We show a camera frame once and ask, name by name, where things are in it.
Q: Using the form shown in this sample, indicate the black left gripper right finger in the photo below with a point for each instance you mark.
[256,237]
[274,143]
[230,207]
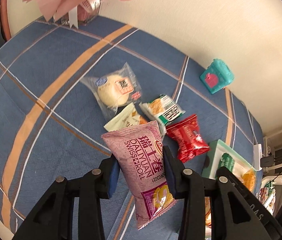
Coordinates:
[235,212]

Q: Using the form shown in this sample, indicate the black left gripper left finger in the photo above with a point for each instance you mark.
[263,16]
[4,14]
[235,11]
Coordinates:
[52,216]

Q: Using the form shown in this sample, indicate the red snack packet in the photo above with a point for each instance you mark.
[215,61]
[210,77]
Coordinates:
[187,134]

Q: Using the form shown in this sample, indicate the pink swiss roll snack packet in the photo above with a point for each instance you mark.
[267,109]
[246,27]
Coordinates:
[139,152]

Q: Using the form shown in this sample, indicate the green white snack packet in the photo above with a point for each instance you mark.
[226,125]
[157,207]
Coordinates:
[163,110]

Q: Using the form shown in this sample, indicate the cream snack packet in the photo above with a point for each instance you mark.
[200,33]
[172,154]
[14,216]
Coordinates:
[126,118]

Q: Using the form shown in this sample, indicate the round bun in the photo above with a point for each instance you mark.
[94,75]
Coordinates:
[114,90]

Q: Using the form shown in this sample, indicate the orange swiss roll packet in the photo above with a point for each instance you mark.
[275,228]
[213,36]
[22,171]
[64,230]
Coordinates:
[208,217]

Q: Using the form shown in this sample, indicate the orange yellow cake packet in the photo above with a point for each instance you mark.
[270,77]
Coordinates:
[248,179]

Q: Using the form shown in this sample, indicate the green rimmed white tray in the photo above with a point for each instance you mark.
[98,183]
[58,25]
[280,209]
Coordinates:
[217,149]

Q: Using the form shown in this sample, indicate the dark green snack packet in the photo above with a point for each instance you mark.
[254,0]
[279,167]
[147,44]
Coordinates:
[227,161]

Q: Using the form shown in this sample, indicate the black charger adapter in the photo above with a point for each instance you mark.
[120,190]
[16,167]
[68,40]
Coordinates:
[267,161]

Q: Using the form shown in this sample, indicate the white power strip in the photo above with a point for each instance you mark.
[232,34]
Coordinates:
[257,155]

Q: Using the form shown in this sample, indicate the blue plaid tablecloth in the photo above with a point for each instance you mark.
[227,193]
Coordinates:
[51,124]

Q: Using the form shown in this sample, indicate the teal toy box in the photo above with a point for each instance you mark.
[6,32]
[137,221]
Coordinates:
[217,76]

